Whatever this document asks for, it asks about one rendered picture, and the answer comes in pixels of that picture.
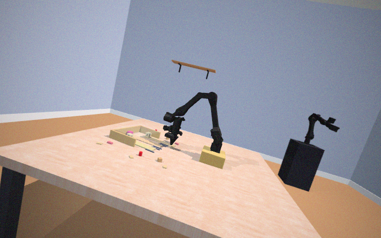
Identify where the pale yellow flat strip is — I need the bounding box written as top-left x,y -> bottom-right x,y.
135,141 -> 156,151

